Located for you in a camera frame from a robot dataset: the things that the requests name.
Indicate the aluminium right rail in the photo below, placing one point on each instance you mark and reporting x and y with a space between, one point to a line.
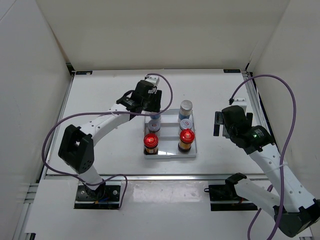
258 113

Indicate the red-lid chili sauce jar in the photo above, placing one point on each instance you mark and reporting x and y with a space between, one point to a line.
150 142
186 138

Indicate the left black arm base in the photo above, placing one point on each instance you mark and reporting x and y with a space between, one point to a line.
105 197

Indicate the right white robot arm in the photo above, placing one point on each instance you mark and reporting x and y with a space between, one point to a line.
293 209

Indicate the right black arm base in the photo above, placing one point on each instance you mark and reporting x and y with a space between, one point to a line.
223 197

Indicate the aluminium front rail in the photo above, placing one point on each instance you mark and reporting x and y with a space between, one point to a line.
167 177

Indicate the tall silver-capped shaker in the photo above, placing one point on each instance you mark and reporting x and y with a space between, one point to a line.
186 109
155 116

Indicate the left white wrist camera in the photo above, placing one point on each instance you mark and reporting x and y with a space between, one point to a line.
153 79

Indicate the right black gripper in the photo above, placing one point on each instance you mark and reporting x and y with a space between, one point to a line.
219 120

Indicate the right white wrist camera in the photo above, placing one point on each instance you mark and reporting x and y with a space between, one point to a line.
241 102

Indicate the white divided organizer tray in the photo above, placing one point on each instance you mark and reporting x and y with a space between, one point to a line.
169 138

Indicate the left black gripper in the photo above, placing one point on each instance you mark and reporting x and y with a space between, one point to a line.
155 105

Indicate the short white-lid jar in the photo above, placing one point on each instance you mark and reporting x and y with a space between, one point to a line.
185 124
154 127

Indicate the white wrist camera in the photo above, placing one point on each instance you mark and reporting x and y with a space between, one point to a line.
153 79
241 102

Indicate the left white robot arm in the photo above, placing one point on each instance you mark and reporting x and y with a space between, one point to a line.
78 143

